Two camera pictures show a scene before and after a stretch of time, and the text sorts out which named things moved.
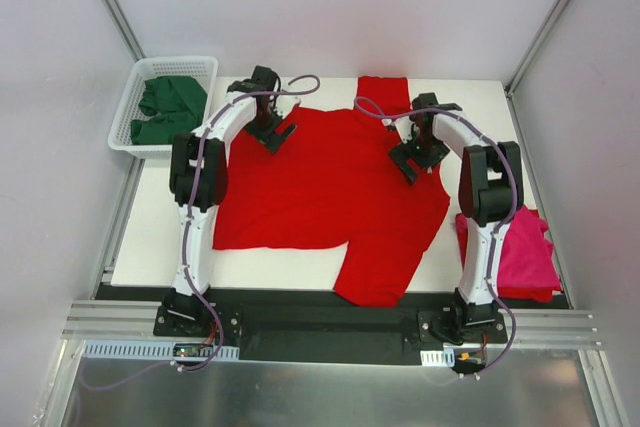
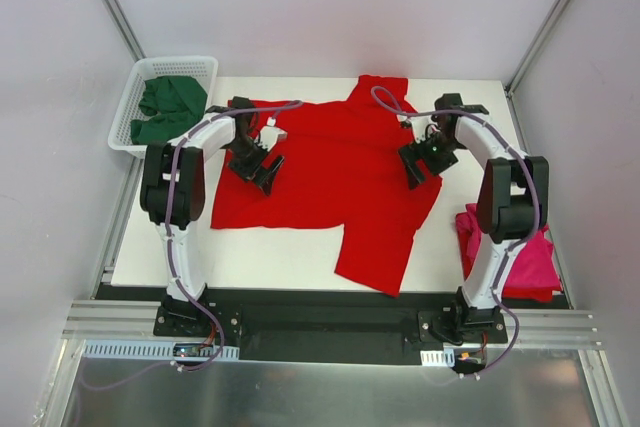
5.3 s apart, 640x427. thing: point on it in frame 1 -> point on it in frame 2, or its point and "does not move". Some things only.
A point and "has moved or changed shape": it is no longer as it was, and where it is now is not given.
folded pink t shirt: (527, 258) does not move
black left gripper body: (270, 132) -> (255, 167)
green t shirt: (177, 104) does not move
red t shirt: (337, 181) has moved or changed shape
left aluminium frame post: (109, 0) does not move
